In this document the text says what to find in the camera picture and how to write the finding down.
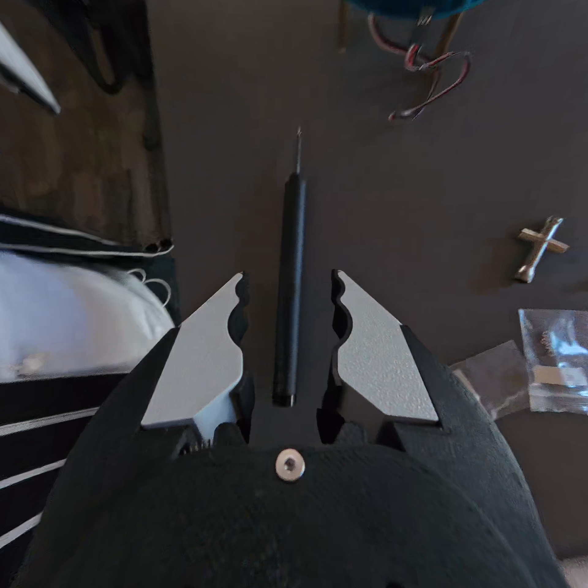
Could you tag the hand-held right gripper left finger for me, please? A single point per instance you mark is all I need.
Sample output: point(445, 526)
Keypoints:
point(197, 363)

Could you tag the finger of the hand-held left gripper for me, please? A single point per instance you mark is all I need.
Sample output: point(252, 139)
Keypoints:
point(23, 69)

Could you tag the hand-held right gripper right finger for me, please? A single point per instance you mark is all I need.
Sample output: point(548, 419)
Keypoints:
point(386, 367)

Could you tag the black electric screwdriver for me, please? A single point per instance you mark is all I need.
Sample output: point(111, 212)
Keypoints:
point(290, 275)

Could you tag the clear flat labelled bag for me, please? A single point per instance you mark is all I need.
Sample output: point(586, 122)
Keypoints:
point(491, 381)

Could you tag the white smooth fabric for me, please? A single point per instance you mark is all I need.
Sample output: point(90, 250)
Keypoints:
point(69, 312)

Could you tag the black white striped cloth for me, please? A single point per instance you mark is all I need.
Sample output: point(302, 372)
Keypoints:
point(46, 399)

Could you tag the clear bag of small nuts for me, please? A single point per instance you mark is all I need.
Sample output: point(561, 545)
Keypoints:
point(558, 363)

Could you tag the silver cross socket wrench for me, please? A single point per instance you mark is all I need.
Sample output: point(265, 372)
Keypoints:
point(542, 248)

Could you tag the blue round device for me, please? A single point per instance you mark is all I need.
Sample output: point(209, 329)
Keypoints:
point(413, 5)

